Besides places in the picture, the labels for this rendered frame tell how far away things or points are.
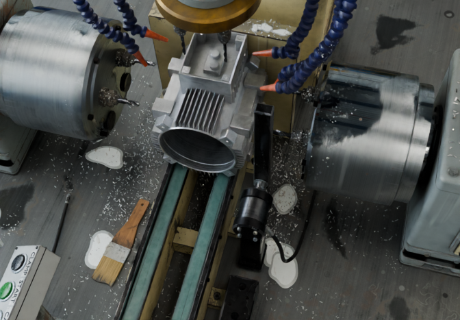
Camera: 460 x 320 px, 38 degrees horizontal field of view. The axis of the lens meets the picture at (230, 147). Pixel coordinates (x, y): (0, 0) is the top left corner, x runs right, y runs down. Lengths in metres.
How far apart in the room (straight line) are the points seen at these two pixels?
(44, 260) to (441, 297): 0.78
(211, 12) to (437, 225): 0.57
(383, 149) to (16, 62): 0.69
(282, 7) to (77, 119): 0.47
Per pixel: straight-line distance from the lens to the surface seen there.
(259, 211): 1.20
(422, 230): 1.32
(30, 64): 1.31
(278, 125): 1.52
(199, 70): 1.28
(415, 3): 1.86
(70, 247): 1.48
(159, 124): 1.25
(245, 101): 1.29
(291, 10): 1.39
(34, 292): 1.18
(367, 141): 1.17
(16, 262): 1.20
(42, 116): 1.33
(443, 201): 1.21
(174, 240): 1.40
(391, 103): 1.19
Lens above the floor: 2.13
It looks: 59 degrees down
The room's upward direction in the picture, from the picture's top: 3 degrees counter-clockwise
